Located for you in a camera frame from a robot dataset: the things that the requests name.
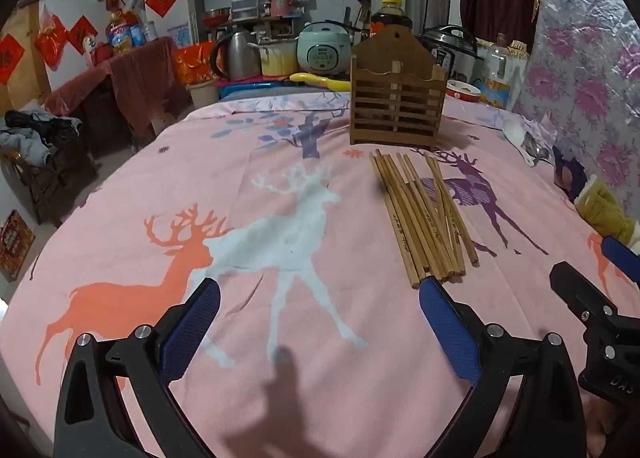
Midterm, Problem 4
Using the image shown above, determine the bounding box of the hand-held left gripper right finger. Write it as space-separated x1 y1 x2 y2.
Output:
419 275 586 458

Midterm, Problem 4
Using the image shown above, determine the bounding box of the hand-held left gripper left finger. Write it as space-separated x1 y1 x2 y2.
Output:
52 277 222 458

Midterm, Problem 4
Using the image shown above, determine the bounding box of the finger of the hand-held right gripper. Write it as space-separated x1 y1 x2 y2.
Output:
601 235 640 284
549 261 619 322

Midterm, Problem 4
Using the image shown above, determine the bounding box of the pile of wooden chopsticks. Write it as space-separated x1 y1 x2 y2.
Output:
369 148 480 290

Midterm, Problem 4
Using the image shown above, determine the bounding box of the wooden chopstick holder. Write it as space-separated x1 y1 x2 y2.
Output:
348 27 447 149

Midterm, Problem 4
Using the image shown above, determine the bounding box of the yellow fuzzy cloth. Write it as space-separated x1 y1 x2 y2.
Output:
575 175 638 244

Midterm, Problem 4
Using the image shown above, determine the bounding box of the metal spoon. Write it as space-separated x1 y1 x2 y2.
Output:
522 133 553 166

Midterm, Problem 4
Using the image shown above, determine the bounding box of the pink deer printed bed sheet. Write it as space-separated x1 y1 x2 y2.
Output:
0 91 640 458

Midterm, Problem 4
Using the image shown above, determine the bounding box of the white ceramic spoon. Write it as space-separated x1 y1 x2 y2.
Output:
501 118 538 164

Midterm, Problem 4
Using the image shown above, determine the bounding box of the floral plastic sheet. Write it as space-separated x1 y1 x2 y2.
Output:
510 0 640 239

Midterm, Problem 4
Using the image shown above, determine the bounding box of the printed cardboard box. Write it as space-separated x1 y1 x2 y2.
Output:
0 209 37 283

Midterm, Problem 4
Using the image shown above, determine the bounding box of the clear plastic oil bottle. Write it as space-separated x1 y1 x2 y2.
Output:
481 33 513 109

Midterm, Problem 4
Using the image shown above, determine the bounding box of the red and white bowl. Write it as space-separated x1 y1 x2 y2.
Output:
445 80 482 104

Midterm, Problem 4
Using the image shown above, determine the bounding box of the white plastic bucket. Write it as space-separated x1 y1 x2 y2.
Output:
189 78 220 108

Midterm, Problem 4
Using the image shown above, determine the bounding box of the blue low table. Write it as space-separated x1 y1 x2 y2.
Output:
218 80 291 99

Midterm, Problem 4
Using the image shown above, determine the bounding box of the pile of dark clothes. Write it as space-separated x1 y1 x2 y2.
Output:
0 108 83 166

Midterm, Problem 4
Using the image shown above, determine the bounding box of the orange gift box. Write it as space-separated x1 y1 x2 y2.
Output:
172 42 218 86

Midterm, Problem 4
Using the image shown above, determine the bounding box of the black steel pressure cooker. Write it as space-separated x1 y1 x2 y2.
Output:
420 24 485 84

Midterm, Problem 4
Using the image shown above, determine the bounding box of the red cloth covered table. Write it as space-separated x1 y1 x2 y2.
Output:
45 37 181 139

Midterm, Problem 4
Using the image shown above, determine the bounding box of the steel electric kettle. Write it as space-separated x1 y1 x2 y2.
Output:
209 29 261 82

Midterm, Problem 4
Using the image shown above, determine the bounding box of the yellow frying pan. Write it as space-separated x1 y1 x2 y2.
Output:
290 72 352 92

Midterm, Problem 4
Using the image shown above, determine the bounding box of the yellow banded cooking pot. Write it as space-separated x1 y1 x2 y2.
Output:
248 38 299 78

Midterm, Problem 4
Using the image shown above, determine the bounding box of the light green rice cooker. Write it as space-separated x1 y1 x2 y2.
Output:
296 21 353 76

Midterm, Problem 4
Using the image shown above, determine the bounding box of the yellow cooking oil bottle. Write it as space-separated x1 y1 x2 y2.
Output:
105 11 133 52

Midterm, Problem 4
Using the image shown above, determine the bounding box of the dark soy sauce bottle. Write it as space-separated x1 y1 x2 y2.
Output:
371 0 414 39

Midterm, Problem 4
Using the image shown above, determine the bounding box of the red paper wall decoration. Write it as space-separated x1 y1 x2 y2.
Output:
0 33 25 86
34 6 68 70
69 16 98 55

